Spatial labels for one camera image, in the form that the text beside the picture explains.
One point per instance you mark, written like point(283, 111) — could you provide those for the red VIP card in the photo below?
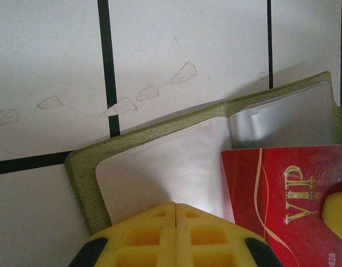
point(257, 194)

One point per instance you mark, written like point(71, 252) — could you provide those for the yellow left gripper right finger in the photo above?
point(207, 239)

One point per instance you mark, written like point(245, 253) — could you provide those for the green fabric card holder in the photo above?
point(159, 155)

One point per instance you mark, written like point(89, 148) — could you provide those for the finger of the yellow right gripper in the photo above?
point(337, 211)

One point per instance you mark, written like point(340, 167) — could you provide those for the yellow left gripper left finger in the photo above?
point(148, 236)

